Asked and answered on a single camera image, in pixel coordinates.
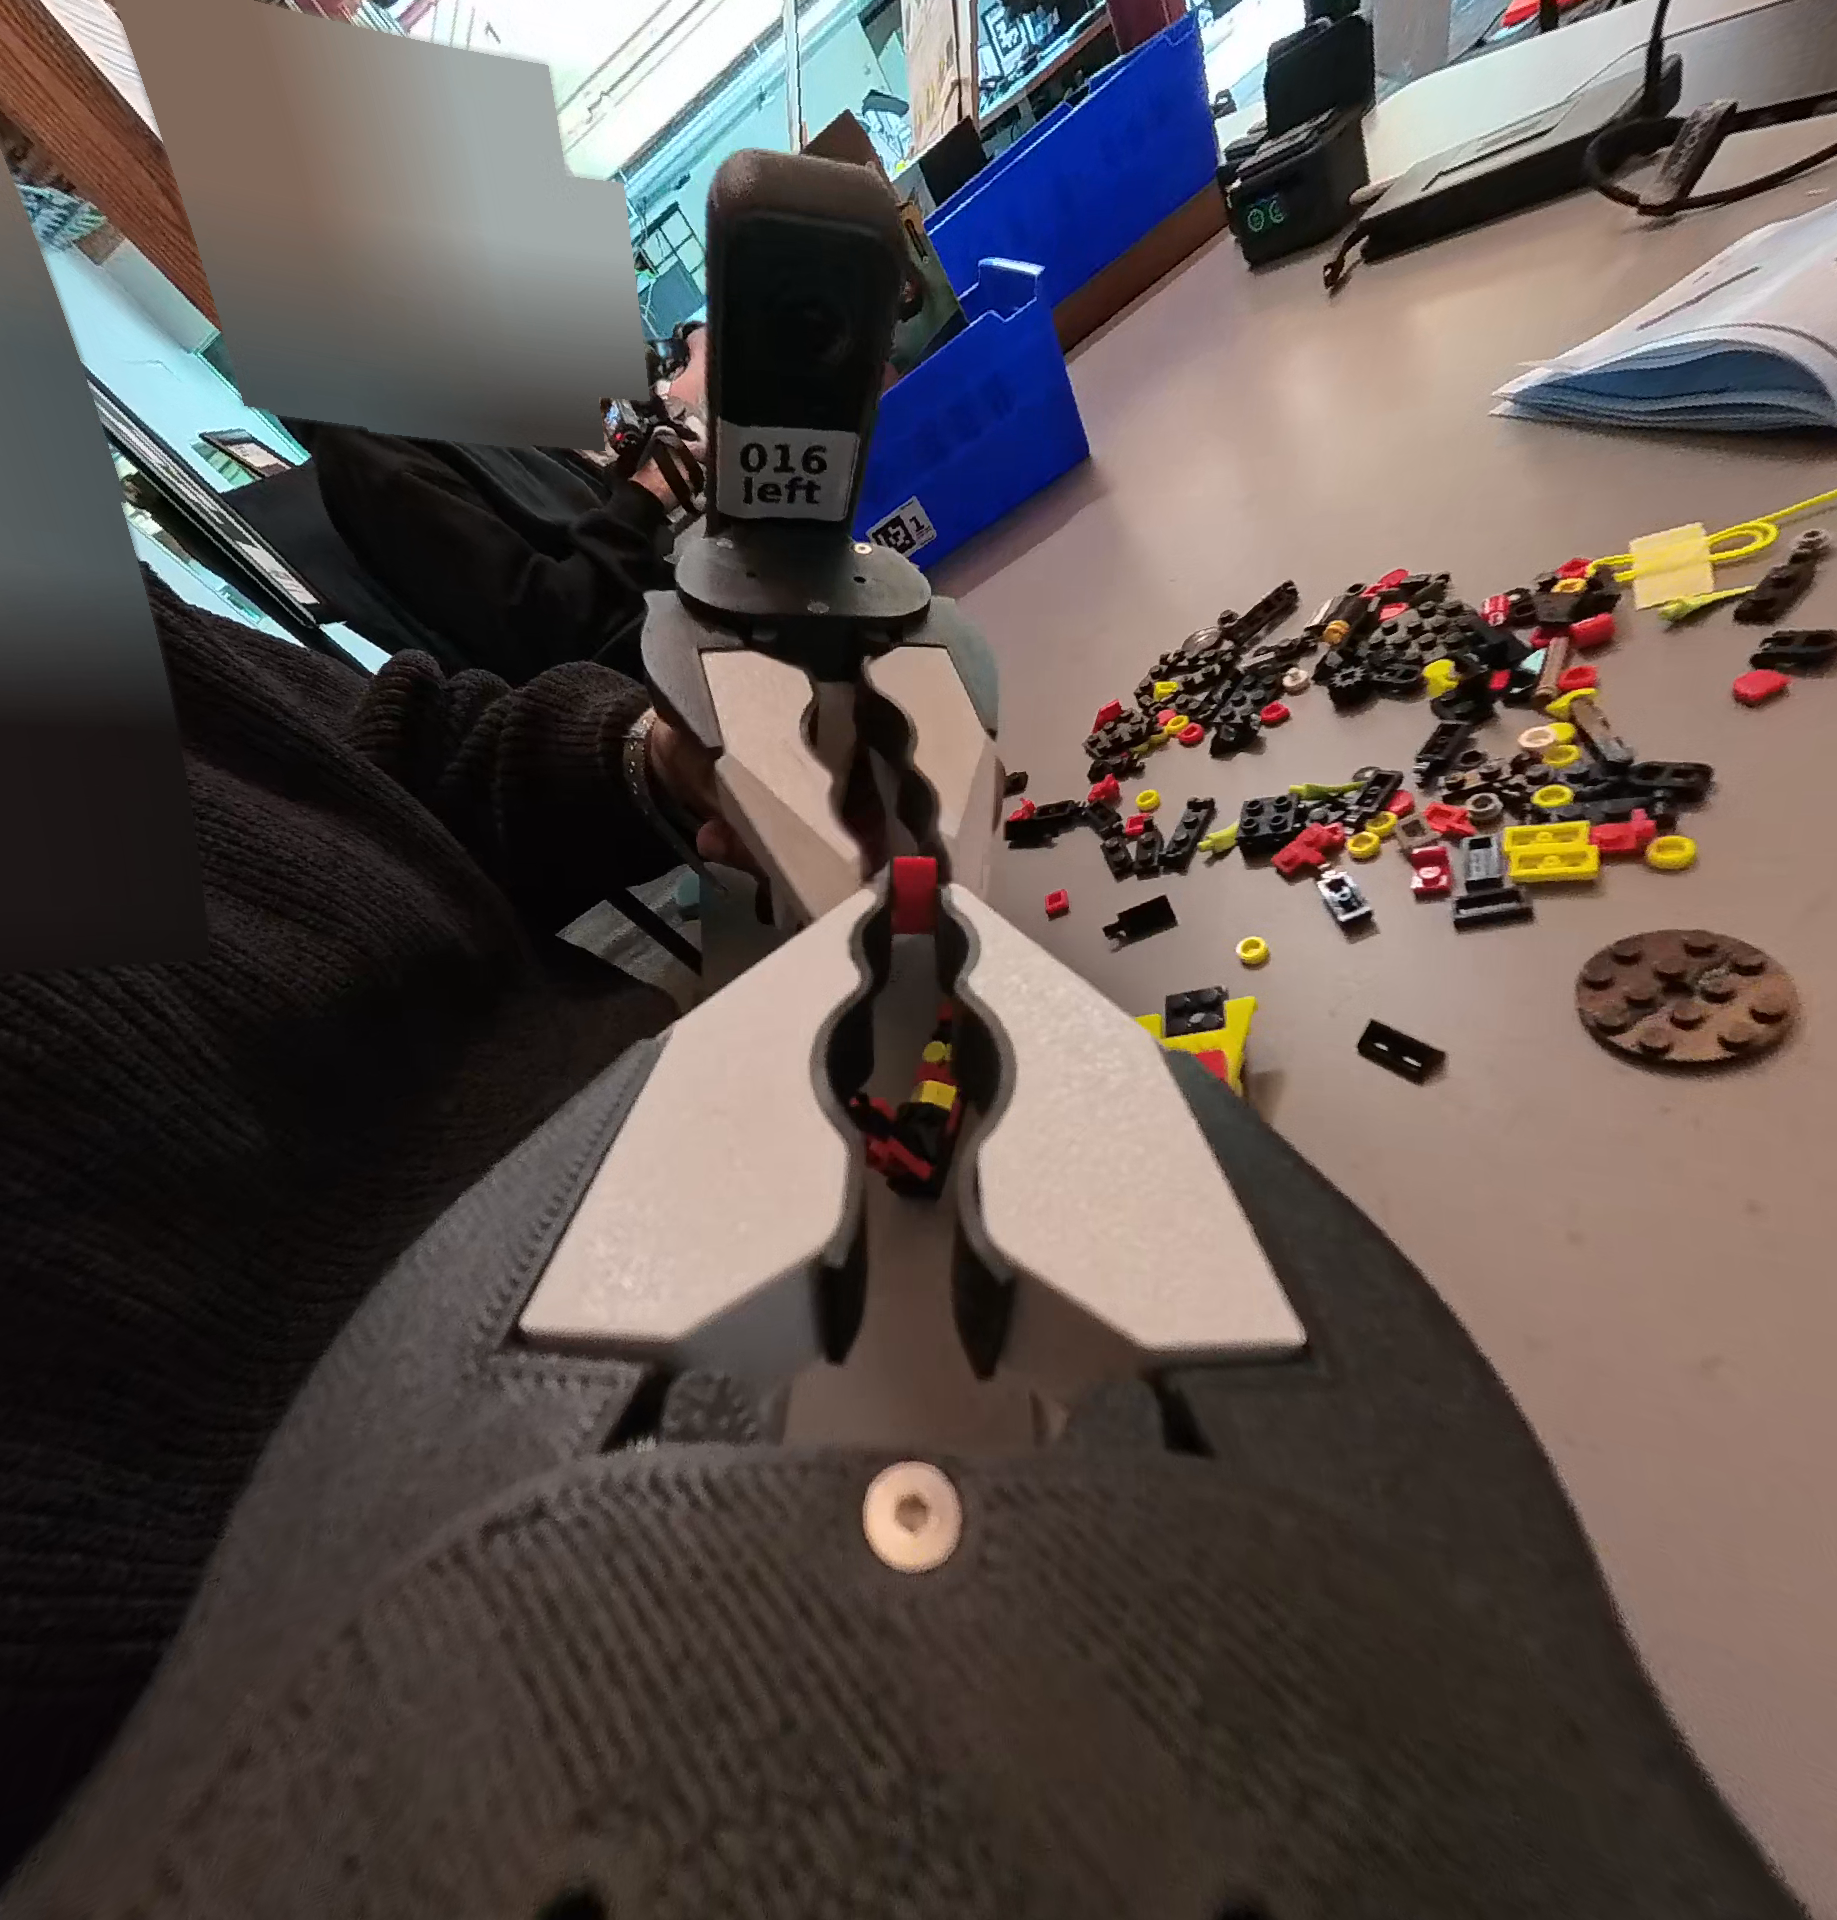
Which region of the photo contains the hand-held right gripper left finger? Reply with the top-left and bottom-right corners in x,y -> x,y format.
516,884 -> 895,1375

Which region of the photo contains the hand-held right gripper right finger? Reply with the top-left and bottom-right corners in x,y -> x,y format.
926,885 -> 1310,1380

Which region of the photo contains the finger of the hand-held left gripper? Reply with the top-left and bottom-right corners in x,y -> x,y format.
700,647 -> 885,921
871,644 -> 1007,900

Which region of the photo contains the yellow wedge lego assembly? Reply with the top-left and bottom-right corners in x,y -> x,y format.
1136,990 -> 1258,1098

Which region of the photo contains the red black yellow lego assembly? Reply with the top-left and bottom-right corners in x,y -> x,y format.
842,856 -> 969,1203

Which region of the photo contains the person's left forearm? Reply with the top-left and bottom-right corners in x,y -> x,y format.
168,586 -> 679,1037

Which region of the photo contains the pile of loose lego pieces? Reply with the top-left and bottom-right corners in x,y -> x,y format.
1002,561 -> 1716,932

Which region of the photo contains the round brown lego plate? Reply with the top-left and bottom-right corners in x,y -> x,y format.
1576,930 -> 1803,1070

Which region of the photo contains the lego instruction booklet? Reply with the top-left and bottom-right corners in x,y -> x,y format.
1491,186 -> 1837,453

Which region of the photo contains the person's left hand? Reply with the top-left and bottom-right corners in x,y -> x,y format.
627,705 -> 759,903

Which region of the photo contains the small blue plastic bin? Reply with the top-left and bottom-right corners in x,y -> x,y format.
856,259 -> 1091,573

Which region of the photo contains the large blue plastic bin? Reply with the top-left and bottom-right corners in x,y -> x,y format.
917,13 -> 1213,320

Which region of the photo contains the person's black knit sweater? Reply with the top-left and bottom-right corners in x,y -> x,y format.
0,961 -> 679,1920

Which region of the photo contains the black device with green display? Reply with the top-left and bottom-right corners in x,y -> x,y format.
1215,104 -> 1373,273

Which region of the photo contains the grey flat case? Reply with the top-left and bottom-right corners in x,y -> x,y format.
1343,0 -> 1837,259

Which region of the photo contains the yellow cord with pale tag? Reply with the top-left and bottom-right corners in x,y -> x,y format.
1593,480 -> 1837,626

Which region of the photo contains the black cable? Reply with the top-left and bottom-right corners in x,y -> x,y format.
1583,0 -> 1746,215

